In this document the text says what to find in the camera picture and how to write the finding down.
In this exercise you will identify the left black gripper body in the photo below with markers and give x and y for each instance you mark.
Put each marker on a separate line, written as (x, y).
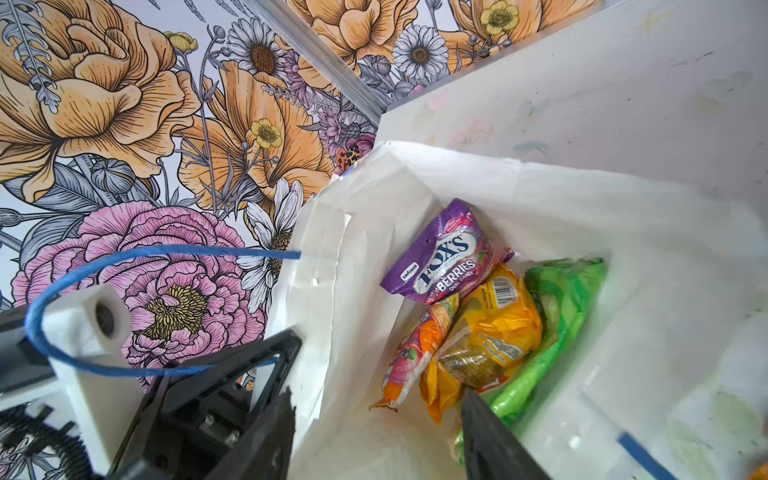
(62, 422)

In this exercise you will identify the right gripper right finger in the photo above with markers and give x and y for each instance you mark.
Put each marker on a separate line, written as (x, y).
(491, 451)

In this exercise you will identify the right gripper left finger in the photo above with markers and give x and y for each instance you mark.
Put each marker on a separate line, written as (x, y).
(264, 451)

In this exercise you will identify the Fox's fruits candy bag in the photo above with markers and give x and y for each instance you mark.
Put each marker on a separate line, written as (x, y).
(415, 352)

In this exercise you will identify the yellow mango candy bag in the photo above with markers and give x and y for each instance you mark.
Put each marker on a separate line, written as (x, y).
(497, 326)

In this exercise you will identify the green Lays chips bag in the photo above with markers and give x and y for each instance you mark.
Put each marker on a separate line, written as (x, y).
(564, 293)

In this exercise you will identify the purple candy bag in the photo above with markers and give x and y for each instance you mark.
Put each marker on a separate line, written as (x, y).
(452, 255)

